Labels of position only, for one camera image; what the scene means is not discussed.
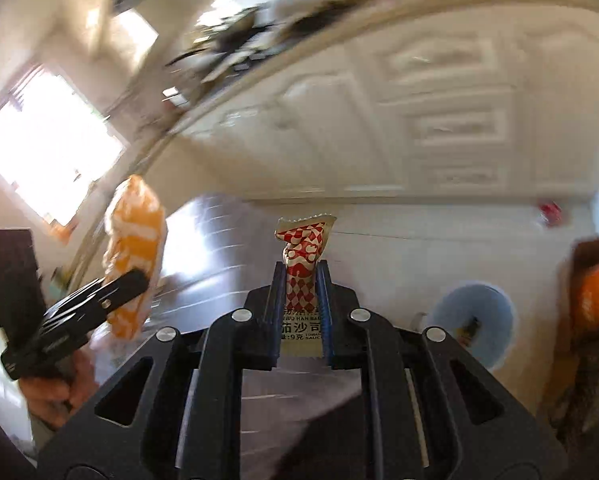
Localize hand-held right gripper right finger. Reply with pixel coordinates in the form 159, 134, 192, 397
314, 259, 569, 480

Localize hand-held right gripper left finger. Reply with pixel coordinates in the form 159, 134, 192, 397
36, 260, 285, 480

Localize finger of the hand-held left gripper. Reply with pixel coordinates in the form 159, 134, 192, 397
39, 268, 150, 343

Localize red white checkered sauce packet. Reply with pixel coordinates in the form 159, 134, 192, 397
275, 214, 338, 358

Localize orange white snack wrapper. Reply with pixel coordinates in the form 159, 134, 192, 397
102, 175, 168, 342

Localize light blue waste bin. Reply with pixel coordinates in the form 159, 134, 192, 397
422, 282, 518, 374

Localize person's left hand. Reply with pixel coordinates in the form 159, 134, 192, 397
19, 347, 99, 432

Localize kitchen window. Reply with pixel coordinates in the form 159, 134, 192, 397
0, 71, 130, 227

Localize yellow black wrapper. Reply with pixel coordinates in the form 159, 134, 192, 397
454, 315, 483, 349

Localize cream kitchen base cabinets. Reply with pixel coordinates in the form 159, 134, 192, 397
176, 2, 599, 202

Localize small red object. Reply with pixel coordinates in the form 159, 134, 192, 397
539, 201, 563, 226

